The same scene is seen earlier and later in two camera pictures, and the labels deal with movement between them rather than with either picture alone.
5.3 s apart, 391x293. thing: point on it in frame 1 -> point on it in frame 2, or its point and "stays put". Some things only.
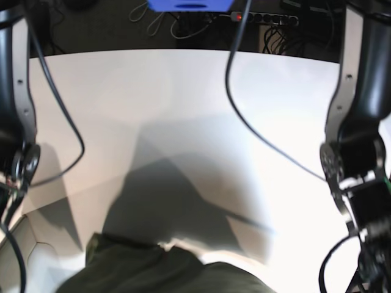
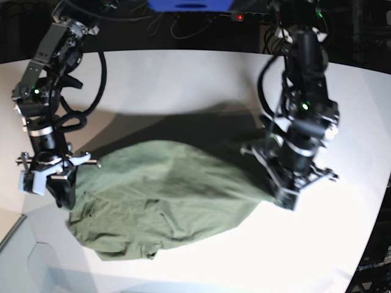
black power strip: (264, 18) stays put
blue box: (190, 5) stays put
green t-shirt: (117, 265) -> (149, 196)
